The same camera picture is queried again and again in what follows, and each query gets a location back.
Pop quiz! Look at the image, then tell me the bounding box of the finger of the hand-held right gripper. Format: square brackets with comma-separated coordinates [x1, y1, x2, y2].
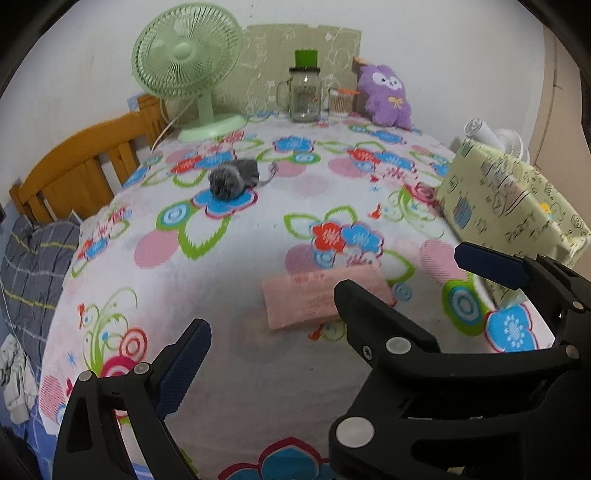
[329, 279, 585, 480]
[455, 241, 588, 347]

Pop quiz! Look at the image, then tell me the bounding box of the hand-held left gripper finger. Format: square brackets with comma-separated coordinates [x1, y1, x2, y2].
[52, 318, 213, 480]

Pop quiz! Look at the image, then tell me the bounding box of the yellow-green cartoon storage box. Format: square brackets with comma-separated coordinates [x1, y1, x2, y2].
[436, 138, 591, 310]

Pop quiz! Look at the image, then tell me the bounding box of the pink towel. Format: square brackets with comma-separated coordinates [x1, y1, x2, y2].
[261, 265, 398, 330]

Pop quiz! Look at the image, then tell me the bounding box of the grey plush mouse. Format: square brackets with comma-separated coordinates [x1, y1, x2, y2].
[208, 158, 279, 198]

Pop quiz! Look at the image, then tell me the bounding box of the white standing fan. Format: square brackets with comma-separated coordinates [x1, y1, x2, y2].
[463, 117, 532, 164]

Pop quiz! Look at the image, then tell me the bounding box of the floral printed tablecloth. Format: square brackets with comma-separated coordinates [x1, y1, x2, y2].
[39, 113, 557, 480]

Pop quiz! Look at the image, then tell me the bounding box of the blue bedsheet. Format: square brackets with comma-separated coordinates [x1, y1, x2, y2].
[0, 406, 61, 480]

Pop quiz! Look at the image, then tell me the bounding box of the beige door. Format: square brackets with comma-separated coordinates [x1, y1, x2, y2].
[529, 28, 591, 178]

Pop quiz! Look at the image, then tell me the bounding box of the white crumpled cloth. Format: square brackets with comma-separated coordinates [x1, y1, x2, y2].
[0, 335, 40, 424]

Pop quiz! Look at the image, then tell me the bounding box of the grey plaid pillow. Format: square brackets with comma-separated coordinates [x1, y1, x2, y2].
[0, 212, 83, 347]

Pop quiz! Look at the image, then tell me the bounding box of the purple plush bunny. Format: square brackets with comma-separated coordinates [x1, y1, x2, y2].
[353, 56, 413, 129]

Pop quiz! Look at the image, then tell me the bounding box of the small clear cotton swab jar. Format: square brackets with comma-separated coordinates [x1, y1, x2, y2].
[329, 87, 358, 116]

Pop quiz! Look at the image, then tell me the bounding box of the glass jar with green top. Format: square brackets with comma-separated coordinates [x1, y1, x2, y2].
[276, 47, 324, 123]

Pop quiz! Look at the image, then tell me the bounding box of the green cartoon patterned board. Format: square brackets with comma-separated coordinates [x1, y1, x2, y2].
[231, 23, 363, 116]

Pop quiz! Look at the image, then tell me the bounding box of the green desk fan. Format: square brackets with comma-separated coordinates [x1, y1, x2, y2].
[131, 2, 245, 143]

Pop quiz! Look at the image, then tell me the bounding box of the white fan cable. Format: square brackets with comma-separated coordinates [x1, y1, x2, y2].
[150, 99, 197, 153]

